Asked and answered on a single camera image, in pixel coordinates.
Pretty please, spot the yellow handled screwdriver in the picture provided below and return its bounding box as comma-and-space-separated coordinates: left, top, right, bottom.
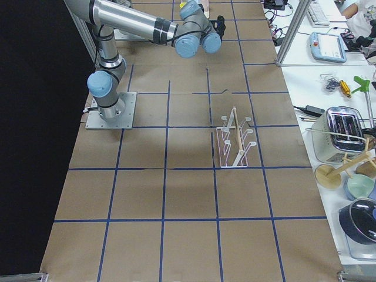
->
339, 80, 351, 99

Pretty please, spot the white wire cup rack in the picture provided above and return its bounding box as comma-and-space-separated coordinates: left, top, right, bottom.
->
216, 106, 257, 169

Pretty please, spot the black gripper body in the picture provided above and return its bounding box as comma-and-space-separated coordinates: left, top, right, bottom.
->
210, 15, 226, 38

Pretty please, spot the wooden mug tree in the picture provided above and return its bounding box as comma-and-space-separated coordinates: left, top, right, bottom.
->
314, 137, 375, 190

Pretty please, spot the black power adapter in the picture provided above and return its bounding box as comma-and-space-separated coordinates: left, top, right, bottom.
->
305, 105, 325, 117

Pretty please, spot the pale green bowl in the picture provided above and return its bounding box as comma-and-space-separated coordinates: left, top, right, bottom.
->
344, 174, 375, 200

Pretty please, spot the white keyboard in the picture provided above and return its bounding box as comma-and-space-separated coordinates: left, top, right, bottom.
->
307, 1, 330, 28

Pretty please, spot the green plastic clamp tool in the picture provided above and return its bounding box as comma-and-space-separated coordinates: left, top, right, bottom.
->
351, 76, 370, 93

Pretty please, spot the silver toaster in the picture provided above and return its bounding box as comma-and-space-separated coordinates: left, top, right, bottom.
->
311, 106, 365, 164

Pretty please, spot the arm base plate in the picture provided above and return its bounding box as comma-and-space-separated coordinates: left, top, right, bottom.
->
85, 92, 137, 130

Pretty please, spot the dark blue pot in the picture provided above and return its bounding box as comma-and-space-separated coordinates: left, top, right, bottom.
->
339, 198, 375, 245

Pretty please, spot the pink plastic cup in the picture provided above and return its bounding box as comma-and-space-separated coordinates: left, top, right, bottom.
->
200, 0, 210, 18

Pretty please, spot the aluminium frame post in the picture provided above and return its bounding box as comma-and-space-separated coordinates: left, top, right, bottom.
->
276, 0, 310, 66

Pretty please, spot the blue teach pendant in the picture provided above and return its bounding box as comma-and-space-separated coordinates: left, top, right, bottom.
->
310, 32, 347, 63

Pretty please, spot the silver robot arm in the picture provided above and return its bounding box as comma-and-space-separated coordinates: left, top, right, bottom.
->
65, 1, 226, 120

